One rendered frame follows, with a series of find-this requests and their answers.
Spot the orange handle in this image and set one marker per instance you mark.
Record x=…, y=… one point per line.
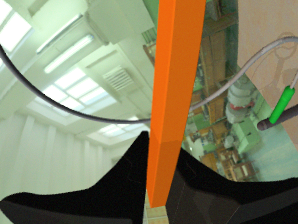
x=179, y=33

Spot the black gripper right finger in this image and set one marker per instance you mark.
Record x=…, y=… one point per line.
x=198, y=195

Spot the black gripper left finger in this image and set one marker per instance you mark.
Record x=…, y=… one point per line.
x=117, y=198

